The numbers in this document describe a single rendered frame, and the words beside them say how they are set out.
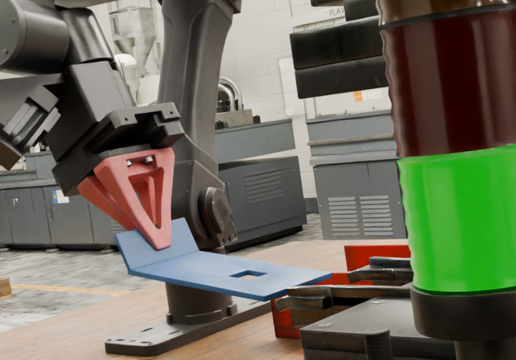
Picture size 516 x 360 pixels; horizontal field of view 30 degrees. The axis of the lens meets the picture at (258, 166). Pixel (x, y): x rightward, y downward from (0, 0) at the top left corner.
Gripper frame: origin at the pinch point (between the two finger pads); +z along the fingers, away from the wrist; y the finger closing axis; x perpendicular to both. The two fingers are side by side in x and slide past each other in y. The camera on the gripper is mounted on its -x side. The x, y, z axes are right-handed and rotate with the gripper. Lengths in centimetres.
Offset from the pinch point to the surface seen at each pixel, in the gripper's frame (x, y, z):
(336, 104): 459, -321, -141
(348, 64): -7.9, 29.0, 1.1
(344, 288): -3.4, 18.1, 10.6
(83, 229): 465, -646, -195
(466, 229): -27, 43, 13
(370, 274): 3.4, 14.8, 10.0
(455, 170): -27, 44, 11
